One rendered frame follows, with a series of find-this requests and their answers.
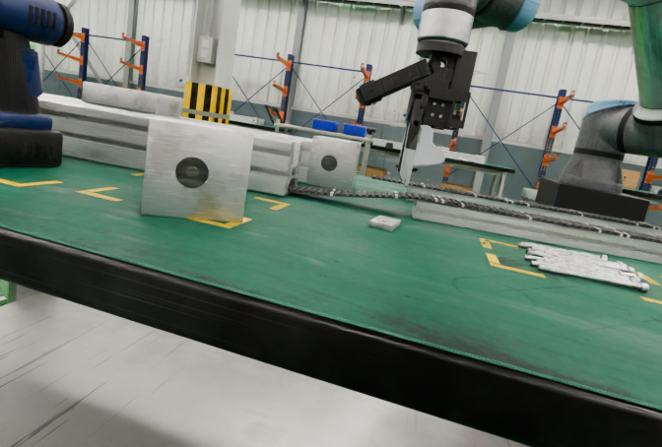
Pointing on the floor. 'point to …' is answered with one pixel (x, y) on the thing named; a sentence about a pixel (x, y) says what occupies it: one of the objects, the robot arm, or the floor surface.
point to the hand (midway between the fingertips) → (400, 176)
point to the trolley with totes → (330, 132)
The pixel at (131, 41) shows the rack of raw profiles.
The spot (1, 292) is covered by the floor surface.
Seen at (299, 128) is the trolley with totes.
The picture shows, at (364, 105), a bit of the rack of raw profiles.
